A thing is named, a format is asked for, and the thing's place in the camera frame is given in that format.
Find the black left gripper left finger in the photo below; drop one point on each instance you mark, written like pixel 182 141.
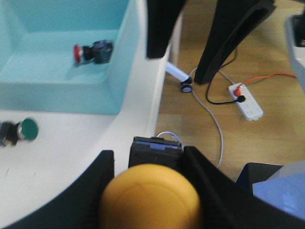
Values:
pixel 77 206

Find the white power strip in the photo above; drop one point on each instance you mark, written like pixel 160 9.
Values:
pixel 249 108

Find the light blue plastic box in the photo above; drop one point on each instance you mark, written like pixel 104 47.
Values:
pixel 37 68

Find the red button switch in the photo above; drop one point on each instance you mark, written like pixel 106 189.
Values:
pixel 100 52

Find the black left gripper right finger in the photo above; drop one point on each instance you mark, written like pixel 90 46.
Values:
pixel 227 205

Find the green button far switch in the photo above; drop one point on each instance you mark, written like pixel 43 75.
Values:
pixel 11 133

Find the yellow button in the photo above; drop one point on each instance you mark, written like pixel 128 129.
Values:
pixel 152 193

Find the white table leg caster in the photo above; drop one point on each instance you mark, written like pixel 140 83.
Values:
pixel 185 80

